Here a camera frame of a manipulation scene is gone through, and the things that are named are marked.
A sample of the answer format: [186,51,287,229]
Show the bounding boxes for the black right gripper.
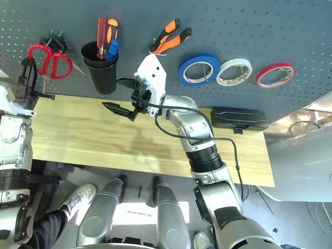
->
[101,77,153,122]

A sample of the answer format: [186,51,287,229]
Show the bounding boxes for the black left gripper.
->
[18,58,56,107]

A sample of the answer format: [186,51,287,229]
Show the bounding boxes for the red handled scissors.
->
[27,44,74,80]

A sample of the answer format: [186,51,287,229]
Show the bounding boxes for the blue handled screwdriver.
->
[106,38,121,60]

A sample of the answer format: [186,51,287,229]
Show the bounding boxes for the blue tape roll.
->
[177,53,222,88]

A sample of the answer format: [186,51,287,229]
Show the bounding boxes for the orange black needle-nose pliers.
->
[149,18,193,56]

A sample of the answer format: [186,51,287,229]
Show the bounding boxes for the blue-grey metal pegboard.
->
[0,0,332,122]

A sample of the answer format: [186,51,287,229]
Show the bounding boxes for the black plastic cup holder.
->
[81,40,119,95]

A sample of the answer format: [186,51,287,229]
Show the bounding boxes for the white perforated sneaker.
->
[59,183,97,221]

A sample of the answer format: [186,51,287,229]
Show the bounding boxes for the white tape roll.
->
[216,58,253,87]

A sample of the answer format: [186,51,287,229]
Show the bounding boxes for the black plastic tool case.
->
[211,106,269,135]

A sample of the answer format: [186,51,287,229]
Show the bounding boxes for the silver robot left leg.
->
[76,174,128,247]

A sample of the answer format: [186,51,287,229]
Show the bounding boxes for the silver robot leg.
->
[151,176,191,249]
[76,174,128,247]

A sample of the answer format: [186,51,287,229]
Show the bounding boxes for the silver robot right leg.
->
[151,176,191,249]

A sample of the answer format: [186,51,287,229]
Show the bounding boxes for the person leg in black trousers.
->
[25,209,70,249]

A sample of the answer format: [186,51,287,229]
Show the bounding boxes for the red tape roll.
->
[256,62,296,91]

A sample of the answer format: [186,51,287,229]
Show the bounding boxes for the white grey sneaker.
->
[193,231,211,249]

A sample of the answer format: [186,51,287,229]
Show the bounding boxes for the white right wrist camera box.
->
[134,54,167,116]

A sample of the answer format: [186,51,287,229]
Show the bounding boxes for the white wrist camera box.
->
[134,54,167,116]
[0,85,36,116]

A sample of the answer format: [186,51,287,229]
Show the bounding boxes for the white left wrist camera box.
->
[0,85,36,116]

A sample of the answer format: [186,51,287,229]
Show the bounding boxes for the black handled scissors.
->
[40,30,86,77]

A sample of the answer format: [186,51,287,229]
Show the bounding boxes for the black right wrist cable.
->
[145,102,244,200]

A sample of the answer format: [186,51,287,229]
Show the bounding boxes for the white floor cable bundle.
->
[308,202,332,229]

